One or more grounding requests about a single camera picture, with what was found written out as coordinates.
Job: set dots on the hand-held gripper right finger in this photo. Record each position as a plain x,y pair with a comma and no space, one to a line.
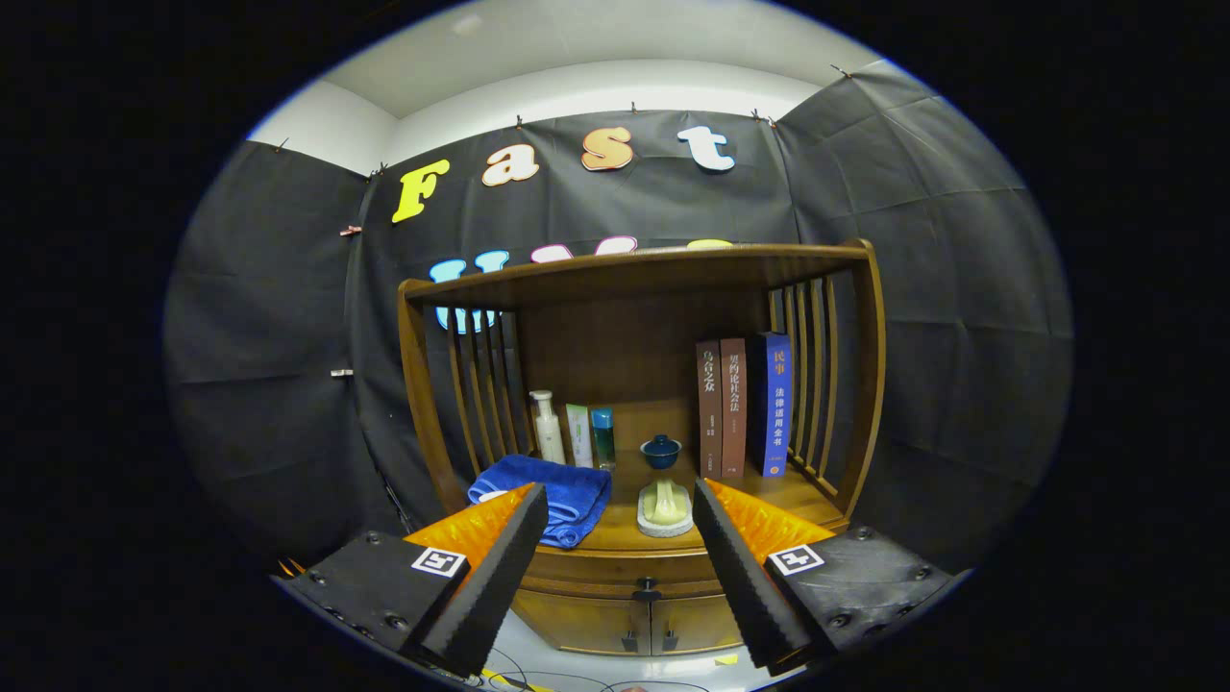
745,577

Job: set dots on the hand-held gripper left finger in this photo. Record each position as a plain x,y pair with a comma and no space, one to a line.
490,586

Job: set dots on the black round drawer knob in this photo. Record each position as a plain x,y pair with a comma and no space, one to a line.
646,586

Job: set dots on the wooden drawer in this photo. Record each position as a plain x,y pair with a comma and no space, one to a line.
596,575

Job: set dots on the wooden cabinet door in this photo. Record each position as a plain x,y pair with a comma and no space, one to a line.
701,623
586,623

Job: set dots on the wooden countertop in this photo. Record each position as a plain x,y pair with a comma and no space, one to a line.
802,495

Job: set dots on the brown wooden cabinet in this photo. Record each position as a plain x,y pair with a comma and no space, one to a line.
634,274

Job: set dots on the blue folded towel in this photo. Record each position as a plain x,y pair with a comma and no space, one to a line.
567,485

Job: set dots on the dark blue lidded teacup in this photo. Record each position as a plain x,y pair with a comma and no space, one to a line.
661,454

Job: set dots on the white pump bottle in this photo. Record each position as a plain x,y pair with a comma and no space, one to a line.
550,437

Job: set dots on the reddish brown book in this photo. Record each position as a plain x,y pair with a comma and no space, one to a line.
733,413

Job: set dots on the dark brown book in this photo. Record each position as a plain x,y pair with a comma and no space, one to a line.
709,413

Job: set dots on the white green tube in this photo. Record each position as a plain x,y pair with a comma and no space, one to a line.
579,437

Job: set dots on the blue book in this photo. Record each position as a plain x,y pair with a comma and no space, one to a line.
776,404

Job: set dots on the teal bottle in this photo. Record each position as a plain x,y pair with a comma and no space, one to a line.
603,442

